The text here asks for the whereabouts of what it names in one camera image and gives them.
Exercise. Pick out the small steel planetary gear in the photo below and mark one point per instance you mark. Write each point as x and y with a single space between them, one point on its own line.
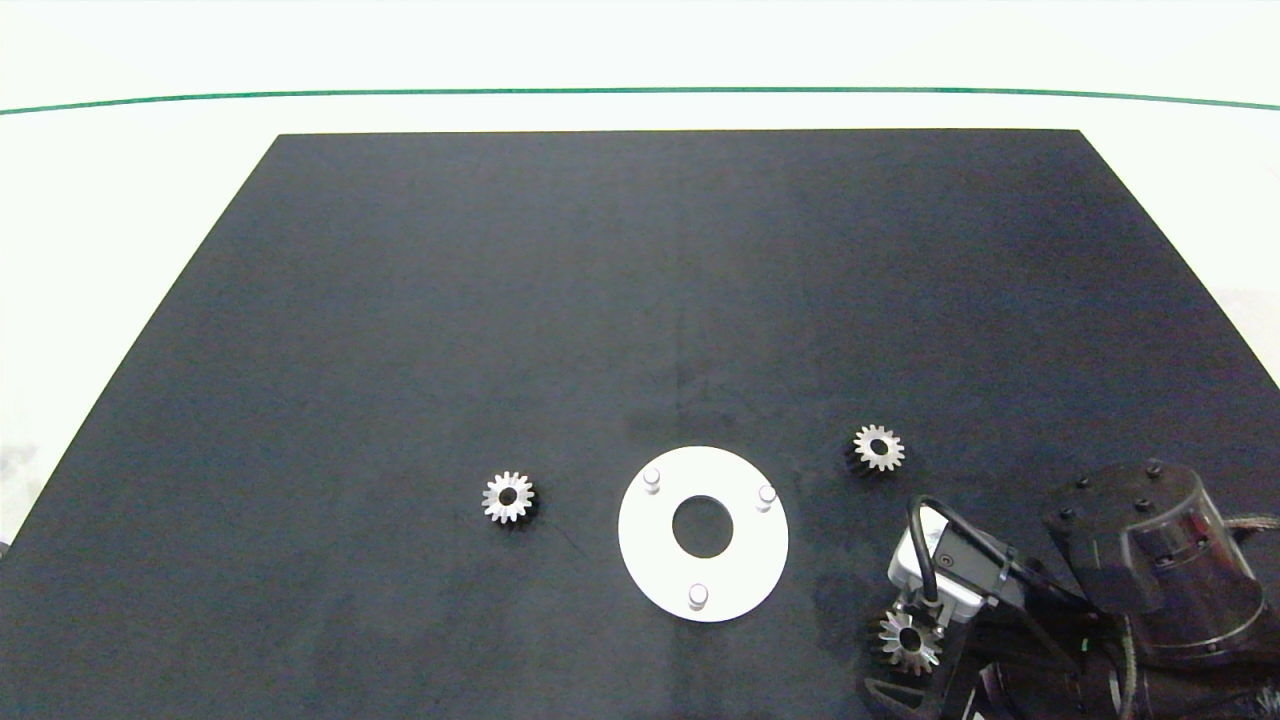
892 452
925 651
494 500

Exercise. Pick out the round white pinned plate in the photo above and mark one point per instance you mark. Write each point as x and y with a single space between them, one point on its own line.
655 555

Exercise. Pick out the dark rectangular table mat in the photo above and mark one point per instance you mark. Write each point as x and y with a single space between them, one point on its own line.
600 300

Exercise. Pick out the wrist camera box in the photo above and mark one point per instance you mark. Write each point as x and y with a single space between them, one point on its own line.
960 598

